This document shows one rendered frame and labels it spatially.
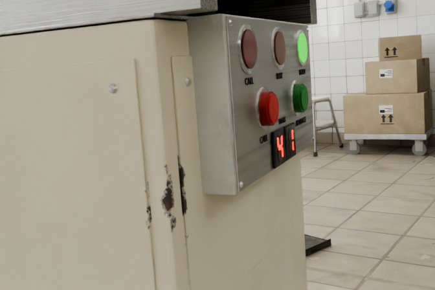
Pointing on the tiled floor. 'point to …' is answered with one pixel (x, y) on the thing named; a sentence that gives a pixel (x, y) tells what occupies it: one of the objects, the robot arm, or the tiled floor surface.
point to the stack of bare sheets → (315, 244)
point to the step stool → (323, 121)
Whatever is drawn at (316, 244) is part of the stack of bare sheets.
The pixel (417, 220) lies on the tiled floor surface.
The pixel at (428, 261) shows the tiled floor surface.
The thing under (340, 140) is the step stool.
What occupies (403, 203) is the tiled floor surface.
